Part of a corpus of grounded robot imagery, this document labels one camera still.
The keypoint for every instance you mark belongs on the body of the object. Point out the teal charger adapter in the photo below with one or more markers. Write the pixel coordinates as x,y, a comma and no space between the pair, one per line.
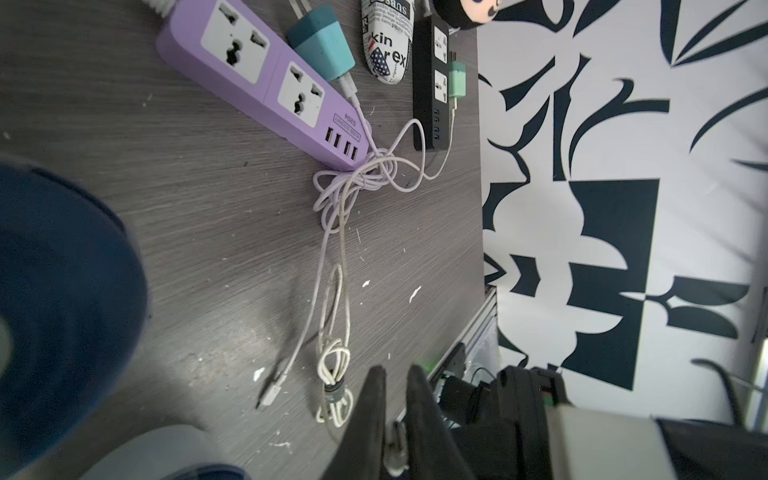
318,38

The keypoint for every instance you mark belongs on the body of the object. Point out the pink cartoon face toy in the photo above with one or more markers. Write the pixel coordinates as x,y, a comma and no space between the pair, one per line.
466,14

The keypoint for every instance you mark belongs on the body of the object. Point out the purple power strip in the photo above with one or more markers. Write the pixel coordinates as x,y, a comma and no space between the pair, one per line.
229,50

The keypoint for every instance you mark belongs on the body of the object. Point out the green charger adapter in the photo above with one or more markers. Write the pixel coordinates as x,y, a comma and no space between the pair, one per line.
457,80

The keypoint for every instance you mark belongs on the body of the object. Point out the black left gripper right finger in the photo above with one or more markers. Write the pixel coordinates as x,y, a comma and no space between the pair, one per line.
432,452

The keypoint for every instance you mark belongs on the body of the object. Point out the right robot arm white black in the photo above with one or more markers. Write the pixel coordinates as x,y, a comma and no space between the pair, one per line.
521,425

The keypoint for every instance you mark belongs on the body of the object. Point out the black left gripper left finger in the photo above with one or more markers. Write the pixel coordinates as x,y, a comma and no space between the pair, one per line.
360,452

